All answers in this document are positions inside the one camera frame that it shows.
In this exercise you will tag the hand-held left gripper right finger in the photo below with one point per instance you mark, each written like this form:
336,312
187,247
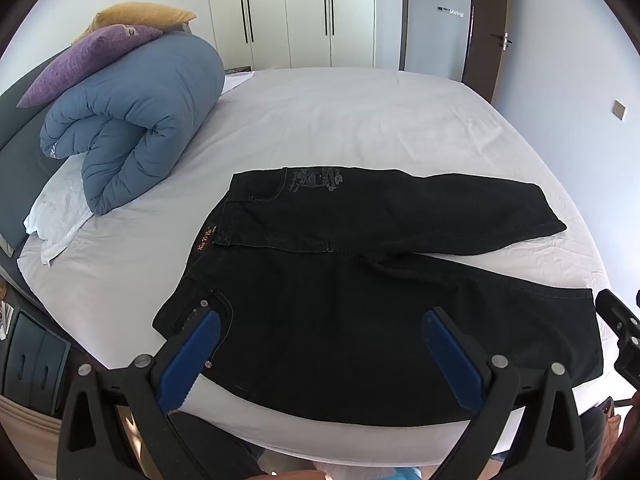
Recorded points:
450,355

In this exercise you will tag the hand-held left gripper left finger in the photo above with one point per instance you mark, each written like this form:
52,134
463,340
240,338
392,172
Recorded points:
197,355

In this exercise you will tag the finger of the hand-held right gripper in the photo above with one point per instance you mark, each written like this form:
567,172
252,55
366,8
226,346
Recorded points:
616,312

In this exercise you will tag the black denim pants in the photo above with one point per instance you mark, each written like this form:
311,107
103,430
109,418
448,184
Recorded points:
325,310

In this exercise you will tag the dark grey nightstand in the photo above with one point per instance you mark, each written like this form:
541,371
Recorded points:
30,360

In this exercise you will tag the white pillow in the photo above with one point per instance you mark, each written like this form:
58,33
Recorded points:
60,205

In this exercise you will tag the bed with white sheet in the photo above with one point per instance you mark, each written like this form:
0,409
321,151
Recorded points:
375,120

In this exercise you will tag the rolled blue duvet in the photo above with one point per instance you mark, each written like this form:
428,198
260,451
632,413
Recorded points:
140,110

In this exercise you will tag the grey padded headboard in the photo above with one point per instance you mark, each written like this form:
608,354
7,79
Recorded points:
20,135

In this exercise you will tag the purple pillow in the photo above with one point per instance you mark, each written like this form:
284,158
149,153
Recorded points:
85,60

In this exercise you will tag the brown door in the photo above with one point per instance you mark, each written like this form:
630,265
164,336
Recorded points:
487,20

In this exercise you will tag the yellow pillow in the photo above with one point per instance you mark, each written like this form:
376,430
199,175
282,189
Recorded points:
140,15

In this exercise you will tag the white wardrobe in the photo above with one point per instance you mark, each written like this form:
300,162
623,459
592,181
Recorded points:
290,10

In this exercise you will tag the beige wall switch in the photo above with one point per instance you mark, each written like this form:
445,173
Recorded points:
620,110

